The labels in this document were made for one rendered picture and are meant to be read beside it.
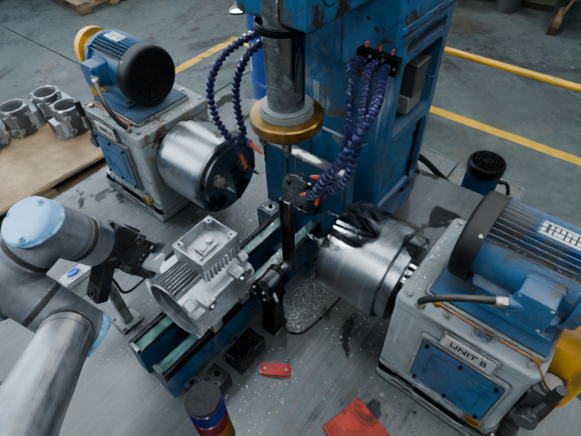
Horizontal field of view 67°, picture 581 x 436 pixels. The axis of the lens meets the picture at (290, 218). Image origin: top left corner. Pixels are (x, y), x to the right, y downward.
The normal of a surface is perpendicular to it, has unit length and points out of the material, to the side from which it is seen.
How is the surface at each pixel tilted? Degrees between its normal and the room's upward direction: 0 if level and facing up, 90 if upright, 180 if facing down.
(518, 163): 0
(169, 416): 0
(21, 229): 25
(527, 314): 90
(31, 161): 0
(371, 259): 39
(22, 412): 51
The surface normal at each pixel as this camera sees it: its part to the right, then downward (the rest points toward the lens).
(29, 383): 0.18, -0.98
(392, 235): -0.04, -0.66
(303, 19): -0.63, 0.58
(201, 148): -0.25, -0.43
